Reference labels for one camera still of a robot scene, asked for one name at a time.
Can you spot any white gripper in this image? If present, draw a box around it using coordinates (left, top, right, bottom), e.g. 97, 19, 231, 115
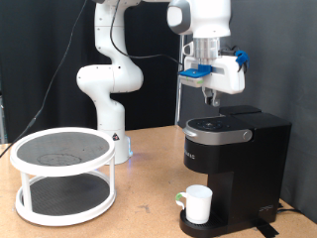
183, 55, 247, 108

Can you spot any black Keurig coffee machine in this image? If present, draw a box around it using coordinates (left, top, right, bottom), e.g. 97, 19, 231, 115
178, 104, 293, 238

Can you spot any white ceramic mug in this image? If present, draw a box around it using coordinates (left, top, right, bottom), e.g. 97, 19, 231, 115
174, 183, 214, 225

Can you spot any grey partition panel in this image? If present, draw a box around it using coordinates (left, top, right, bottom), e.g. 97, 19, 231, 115
177, 0, 317, 224

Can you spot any black tape strip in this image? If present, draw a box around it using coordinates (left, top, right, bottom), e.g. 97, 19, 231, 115
252, 219, 279, 238

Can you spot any white two-tier turntable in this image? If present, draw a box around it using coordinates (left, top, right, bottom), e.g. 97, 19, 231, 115
9, 127, 117, 227

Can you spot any black backdrop curtain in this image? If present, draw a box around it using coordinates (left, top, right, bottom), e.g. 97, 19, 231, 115
0, 0, 183, 144

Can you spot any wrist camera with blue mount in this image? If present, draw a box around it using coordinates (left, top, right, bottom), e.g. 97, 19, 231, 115
178, 63, 213, 89

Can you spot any blue cable clip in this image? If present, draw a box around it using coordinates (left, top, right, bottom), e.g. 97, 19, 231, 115
234, 50, 251, 72

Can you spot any black power cord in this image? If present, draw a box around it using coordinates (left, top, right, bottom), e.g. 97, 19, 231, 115
276, 201, 303, 214

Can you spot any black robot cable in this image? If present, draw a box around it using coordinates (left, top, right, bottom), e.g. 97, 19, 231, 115
0, 0, 184, 159

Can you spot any grey metal frame post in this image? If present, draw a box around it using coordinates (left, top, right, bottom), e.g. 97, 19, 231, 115
0, 93, 6, 144

